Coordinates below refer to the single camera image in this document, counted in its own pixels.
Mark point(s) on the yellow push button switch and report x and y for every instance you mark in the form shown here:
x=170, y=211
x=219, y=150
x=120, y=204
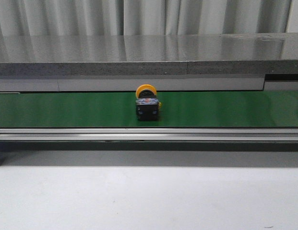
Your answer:
x=147, y=103

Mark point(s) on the grey stone slab table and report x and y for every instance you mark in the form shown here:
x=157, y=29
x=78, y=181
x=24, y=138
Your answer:
x=75, y=55

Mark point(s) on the green conveyor belt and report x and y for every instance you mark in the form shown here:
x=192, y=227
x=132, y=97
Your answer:
x=179, y=109

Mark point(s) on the white pleated curtain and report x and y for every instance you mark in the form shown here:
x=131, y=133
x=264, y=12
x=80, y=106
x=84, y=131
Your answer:
x=142, y=17

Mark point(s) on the grey conveyor back rail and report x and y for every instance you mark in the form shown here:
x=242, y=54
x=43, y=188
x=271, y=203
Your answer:
x=189, y=82

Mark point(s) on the aluminium conveyor front rail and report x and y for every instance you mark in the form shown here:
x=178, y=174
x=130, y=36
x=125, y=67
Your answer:
x=149, y=134

